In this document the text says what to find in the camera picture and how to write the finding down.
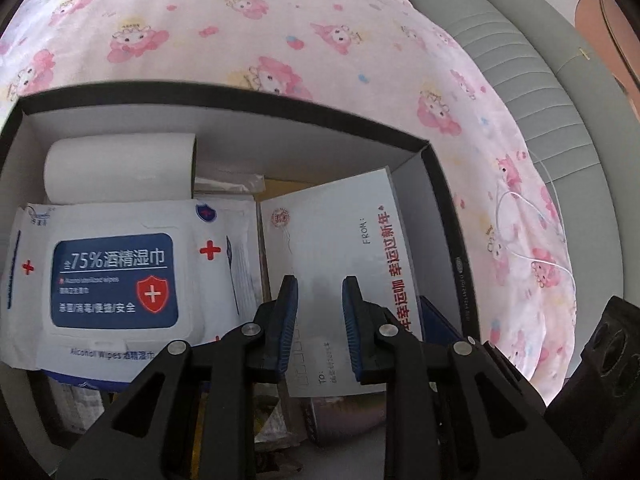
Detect white mail envelope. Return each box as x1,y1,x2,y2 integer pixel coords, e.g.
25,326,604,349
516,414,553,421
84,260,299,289
260,169,421,398

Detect alcohol wipes pack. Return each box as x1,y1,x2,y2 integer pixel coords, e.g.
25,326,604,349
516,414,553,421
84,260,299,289
1,196,262,389

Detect white paper roll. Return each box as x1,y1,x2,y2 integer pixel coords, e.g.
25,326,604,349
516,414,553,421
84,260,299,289
43,133,196,205

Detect black storage box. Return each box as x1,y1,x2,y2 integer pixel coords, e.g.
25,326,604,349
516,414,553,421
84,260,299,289
0,80,482,480

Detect round glass side table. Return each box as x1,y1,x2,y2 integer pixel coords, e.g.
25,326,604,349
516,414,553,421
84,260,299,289
599,0,639,88

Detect pink cartoon print blanket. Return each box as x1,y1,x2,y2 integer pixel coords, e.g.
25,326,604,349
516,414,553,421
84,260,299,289
1,0,576,400

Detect grey upholstered sofa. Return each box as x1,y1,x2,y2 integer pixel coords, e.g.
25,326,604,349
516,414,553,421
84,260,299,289
394,0,640,311

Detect white wired earphones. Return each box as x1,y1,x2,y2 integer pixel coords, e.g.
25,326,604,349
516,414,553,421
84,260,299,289
495,151,577,304

